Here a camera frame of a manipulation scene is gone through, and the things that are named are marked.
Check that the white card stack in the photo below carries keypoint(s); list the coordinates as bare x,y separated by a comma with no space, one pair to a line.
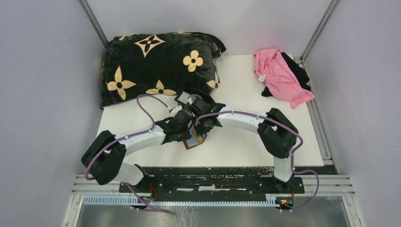
182,98

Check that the black floral plush pillow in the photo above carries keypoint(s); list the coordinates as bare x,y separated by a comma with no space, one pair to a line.
159,64

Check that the pink cloth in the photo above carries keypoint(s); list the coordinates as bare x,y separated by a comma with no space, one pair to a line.
271,68

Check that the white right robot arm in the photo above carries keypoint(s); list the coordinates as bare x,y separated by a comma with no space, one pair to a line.
278,135

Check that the brown leather card holder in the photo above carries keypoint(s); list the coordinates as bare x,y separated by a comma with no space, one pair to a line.
195,139

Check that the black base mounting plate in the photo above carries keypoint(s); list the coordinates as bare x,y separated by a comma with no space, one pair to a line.
202,184

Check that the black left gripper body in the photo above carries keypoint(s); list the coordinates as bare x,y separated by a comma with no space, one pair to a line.
184,134

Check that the black cloth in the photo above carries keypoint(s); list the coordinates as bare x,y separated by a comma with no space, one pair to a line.
299,72

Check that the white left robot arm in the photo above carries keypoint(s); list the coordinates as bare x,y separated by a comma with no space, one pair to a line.
104,158

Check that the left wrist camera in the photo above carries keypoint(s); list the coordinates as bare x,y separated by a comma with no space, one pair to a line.
175,110

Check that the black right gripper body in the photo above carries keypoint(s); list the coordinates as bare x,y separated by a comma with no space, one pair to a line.
202,128

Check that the white slotted cable duct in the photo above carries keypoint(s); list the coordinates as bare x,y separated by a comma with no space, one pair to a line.
131,200

